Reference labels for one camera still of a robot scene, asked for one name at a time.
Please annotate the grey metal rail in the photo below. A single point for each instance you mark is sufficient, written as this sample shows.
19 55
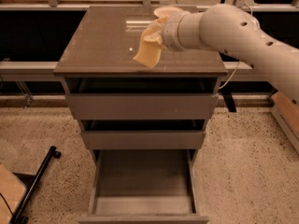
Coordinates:
43 71

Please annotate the grey top drawer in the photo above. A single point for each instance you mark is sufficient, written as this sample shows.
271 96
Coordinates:
143 98

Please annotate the cardboard box at right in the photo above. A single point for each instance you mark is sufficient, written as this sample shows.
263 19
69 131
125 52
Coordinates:
287 115

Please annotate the yellow sponge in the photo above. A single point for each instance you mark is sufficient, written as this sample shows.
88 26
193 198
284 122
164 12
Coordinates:
148 53

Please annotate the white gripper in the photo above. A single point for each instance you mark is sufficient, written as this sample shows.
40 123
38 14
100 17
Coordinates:
170 32

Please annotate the wooden board at left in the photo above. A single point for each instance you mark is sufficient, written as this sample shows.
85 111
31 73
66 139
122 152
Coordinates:
12 191

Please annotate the grey drawer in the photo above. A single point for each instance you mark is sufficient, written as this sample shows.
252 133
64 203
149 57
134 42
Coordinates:
143 187
144 134
143 98

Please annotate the grey middle drawer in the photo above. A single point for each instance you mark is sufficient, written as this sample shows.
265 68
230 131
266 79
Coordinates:
144 134

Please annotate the white ceramic bowl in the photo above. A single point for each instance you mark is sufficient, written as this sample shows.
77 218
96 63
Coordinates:
166 11

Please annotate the black metal stand leg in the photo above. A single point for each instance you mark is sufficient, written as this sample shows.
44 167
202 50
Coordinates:
31 182

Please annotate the grey drawer cabinet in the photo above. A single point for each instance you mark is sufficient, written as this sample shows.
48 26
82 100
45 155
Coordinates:
105 44

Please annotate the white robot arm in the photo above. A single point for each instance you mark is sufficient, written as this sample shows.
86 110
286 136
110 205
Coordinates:
227 30

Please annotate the grey bottom drawer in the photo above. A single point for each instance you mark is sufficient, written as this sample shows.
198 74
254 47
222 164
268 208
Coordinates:
143 187

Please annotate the black bracket under rail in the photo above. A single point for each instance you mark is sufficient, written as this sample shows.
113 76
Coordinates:
226 93

